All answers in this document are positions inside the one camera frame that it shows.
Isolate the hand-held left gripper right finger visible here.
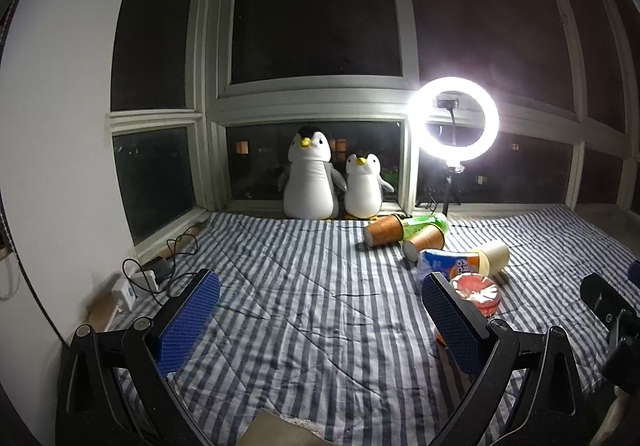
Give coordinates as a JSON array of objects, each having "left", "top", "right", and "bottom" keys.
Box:
[{"left": 421, "top": 272, "right": 589, "bottom": 446}]

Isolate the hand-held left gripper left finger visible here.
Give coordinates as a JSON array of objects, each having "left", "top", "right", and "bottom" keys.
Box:
[{"left": 55, "top": 268, "right": 221, "bottom": 446}]

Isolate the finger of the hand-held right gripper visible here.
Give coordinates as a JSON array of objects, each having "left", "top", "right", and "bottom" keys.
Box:
[{"left": 581, "top": 273, "right": 640, "bottom": 329}]

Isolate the blue snack cup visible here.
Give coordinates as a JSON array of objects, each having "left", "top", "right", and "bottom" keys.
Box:
[{"left": 416, "top": 248, "right": 484, "bottom": 293}]

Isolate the cream paper cup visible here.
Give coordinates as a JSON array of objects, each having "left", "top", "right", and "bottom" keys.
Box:
[{"left": 474, "top": 239, "right": 511, "bottom": 276}]

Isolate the small orange paper cup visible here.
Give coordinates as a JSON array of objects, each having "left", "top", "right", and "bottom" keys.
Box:
[{"left": 402, "top": 227, "right": 446, "bottom": 261}]

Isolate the large orange paper cup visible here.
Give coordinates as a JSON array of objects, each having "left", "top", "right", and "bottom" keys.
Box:
[{"left": 363, "top": 214, "right": 405, "bottom": 248}]

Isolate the red instant noodle bowl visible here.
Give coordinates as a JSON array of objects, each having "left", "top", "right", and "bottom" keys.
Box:
[{"left": 448, "top": 273, "right": 503, "bottom": 320}]

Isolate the white charger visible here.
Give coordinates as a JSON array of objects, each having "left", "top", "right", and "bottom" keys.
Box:
[{"left": 130, "top": 268, "right": 161, "bottom": 295}]

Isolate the dark power adapter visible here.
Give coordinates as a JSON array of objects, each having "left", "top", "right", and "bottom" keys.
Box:
[{"left": 142, "top": 255, "right": 174, "bottom": 279}]

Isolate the white power strip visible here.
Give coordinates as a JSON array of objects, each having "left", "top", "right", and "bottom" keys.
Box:
[{"left": 110, "top": 275, "right": 139, "bottom": 313}]

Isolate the green plastic bottle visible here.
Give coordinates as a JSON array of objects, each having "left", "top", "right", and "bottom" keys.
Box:
[{"left": 397, "top": 212, "right": 451, "bottom": 236}]

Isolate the striped blanket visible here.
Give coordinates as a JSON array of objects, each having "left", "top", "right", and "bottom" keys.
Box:
[{"left": 90, "top": 205, "right": 640, "bottom": 446}]

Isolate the black tripod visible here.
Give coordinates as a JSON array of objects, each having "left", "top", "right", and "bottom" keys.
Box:
[{"left": 424, "top": 166, "right": 464, "bottom": 217}]

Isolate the small penguin plush toy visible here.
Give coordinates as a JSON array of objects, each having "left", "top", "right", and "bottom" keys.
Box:
[{"left": 343, "top": 153, "right": 395, "bottom": 220}]

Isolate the large penguin plush toy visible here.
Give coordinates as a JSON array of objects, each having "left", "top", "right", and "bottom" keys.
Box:
[{"left": 277, "top": 125, "right": 349, "bottom": 221}]

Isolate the black cable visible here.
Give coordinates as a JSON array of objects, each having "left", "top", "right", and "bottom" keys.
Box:
[{"left": 121, "top": 224, "right": 202, "bottom": 309}]

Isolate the ring light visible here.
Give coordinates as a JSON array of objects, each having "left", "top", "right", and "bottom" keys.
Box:
[{"left": 408, "top": 76, "right": 501, "bottom": 167}]

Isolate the white window frame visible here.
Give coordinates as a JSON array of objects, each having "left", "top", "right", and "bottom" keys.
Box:
[{"left": 106, "top": 0, "right": 640, "bottom": 247}]

